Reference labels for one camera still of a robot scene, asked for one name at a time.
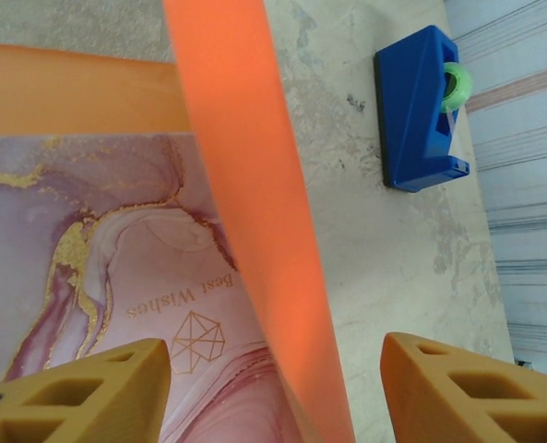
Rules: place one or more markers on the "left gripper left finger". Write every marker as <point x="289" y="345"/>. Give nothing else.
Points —
<point x="70" y="397"/>

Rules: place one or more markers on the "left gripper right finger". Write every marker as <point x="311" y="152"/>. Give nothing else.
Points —
<point x="476" y="401"/>

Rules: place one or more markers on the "pink marbled gift box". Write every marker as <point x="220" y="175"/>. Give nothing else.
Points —
<point x="116" y="258"/>

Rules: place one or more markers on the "orange cloth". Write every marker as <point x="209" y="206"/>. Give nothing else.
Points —
<point x="236" y="138"/>

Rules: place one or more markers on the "blue tape dispenser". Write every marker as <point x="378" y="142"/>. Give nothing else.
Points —
<point x="407" y="115"/>

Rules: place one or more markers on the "green tape roll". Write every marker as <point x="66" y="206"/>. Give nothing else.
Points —
<point x="462" y="85"/>

